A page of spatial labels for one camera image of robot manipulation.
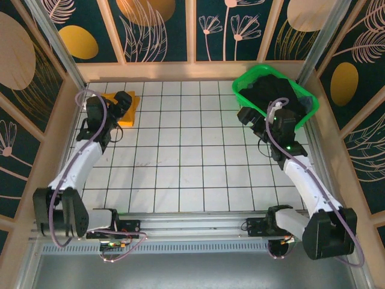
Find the orange t-shirt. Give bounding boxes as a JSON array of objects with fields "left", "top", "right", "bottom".
[{"left": 100, "top": 90, "right": 141, "bottom": 128}]

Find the blue-grey garment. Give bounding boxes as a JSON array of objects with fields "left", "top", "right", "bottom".
[{"left": 297, "top": 95, "right": 314, "bottom": 111}]

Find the dark clothes pile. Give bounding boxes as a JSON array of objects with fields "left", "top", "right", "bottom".
[{"left": 242, "top": 75, "right": 307, "bottom": 122}]

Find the green plastic basket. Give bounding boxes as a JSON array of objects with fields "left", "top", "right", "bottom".
[{"left": 231, "top": 64, "right": 319, "bottom": 132}]

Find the slotted metal grille strip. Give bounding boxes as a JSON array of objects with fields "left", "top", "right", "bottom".
[{"left": 41, "top": 243, "right": 271, "bottom": 254}]

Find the grey metal sheet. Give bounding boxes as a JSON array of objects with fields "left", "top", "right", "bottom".
[{"left": 29, "top": 252, "right": 365, "bottom": 289}]

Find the thin black left camera cable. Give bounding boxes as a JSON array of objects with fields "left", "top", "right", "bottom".
[{"left": 107, "top": 123, "right": 124, "bottom": 144}]

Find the thin black camera cable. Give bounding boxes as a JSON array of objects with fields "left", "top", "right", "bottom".
[
  {"left": 107, "top": 123, "right": 124, "bottom": 144},
  {"left": 257, "top": 138, "right": 273, "bottom": 158}
]

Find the thin black right camera cable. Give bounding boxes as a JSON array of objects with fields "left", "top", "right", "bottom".
[{"left": 257, "top": 138, "right": 273, "bottom": 158}]

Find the aluminium frame post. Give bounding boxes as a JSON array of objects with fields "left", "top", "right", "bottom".
[
  {"left": 25, "top": 0, "right": 88, "bottom": 91},
  {"left": 296, "top": 0, "right": 348, "bottom": 85}
]

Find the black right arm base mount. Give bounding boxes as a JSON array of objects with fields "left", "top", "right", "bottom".
[{"left": 242, "top": 216, "right": 301, "bottom": 239}]

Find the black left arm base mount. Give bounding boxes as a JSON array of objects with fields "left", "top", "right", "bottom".
[{"left": 86, "top": 219, "right": 142, "bottom": 240}]

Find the aluminium mounting rail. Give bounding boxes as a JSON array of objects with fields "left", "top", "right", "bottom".
[{"left": 28, "top": 210, "right": 360, "bottom": 241}]

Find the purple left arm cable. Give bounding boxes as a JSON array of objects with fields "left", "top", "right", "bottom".
[{"left": 49, "top": 89, "right": 147, "bottom": 263}]

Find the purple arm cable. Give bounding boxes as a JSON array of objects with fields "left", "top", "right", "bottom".
[
  {"left": 49, "top": 89, "right": 147, "bottom": 263},
  {"left": 264, "top": 98, "right": 365, "bottom": 269}
]

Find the small circuit board with wires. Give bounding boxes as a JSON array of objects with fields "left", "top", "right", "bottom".
[
  {"left": 100, "top": 240, "right": 135, "bottom": 250},
  {"left": 279, "top": 231, "right": 303, "bottom": 245}
]

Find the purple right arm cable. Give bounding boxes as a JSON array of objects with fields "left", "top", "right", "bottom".
[{"left": 264, "top": 98, "right": 365, "bottom": 269}]

